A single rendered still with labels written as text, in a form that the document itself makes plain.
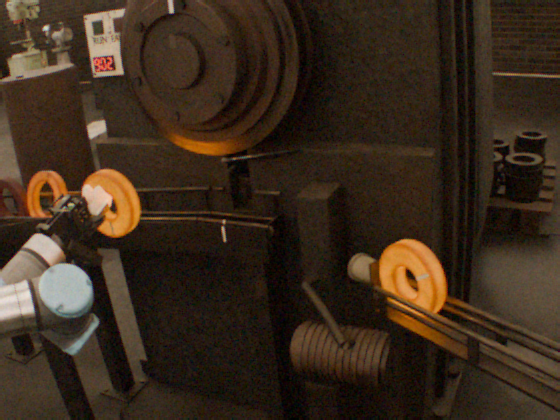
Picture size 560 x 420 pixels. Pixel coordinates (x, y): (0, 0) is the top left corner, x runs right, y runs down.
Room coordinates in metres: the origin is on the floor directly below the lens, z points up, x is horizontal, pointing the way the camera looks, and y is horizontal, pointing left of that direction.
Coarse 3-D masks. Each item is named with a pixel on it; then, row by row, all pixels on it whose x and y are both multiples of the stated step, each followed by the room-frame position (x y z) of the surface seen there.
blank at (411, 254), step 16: (384, 256) 0.96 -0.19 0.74; (400, 256) 0.92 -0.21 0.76; (416, 256) 0.88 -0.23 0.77; (432, 256) 0.88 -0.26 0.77; (384, 272) 0.96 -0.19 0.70; (400, 272) 0.94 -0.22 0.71; (416, 272) 0.88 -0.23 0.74; (432, 272) 0.85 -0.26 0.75; (400, 288) 0.93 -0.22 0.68; (432, 288) 0.85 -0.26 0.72; (400, 304) 0.92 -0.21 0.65; (432, 304) 0.84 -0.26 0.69
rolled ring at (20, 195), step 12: (0, 180) 1.72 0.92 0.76; (12, 180) 1.72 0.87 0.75; (0, 192) 1.76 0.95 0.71; (12, 192) 1.70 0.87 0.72; (24, 192) 1.70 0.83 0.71; (0, 204) 1.76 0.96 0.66; (24, 204) 1.68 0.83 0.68; (0, 216) 1.75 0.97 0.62; (12, 216) 1.75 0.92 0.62; (24, 216) 1.68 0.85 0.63
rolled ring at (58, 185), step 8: (40, 176) 1.68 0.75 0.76; (48, 176) 1.66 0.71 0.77; (56, 176) 1.66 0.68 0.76; (32, 184) 1.69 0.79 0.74; (40, 184) 1.70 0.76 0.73; (56, 184) 1.63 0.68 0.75; (64, 184) 1.65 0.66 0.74; (32, 192) 1.69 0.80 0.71; (56, 192) 1.63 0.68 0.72; (64, 192) 1.63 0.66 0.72; (32, 200) 1.68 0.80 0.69; (32, 208) 1.67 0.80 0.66; (40, 208) 1.69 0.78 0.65; (32, 216) 1.66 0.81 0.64; (40, 216) 1.65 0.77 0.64
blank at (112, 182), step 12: (96, 180) 1.18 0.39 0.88; (108, 180) 1.16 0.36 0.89; (120, 180) 1.16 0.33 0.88; (108, 192) 1.16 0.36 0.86; (120, 192) 1.14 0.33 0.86; (132, 192) 1.15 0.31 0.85; (120, 204) 1.15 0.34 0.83; (132, 204) 1.14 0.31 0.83; (108, 216) 1.18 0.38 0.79; (120, 216) 1.15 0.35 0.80; (132, 216) 1.14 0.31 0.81; (108, 228) 1.17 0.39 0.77; (120, 228) 1.15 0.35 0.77; (132, 228) 1.16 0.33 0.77
